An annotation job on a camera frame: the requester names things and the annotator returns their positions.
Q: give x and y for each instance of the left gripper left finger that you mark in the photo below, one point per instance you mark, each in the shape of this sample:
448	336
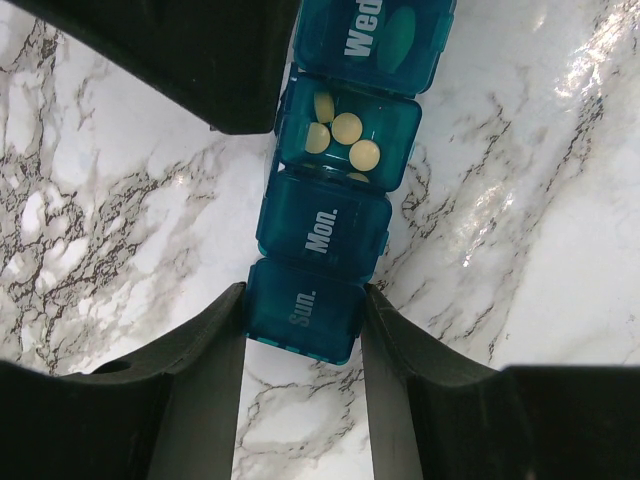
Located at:
167	410

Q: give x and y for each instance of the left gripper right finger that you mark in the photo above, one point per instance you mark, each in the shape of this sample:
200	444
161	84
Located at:
436	414

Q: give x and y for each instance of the teal weekly pill organizer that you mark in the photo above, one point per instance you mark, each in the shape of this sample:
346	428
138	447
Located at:
344	134

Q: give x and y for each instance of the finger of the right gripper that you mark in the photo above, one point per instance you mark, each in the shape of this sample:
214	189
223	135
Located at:
223	61

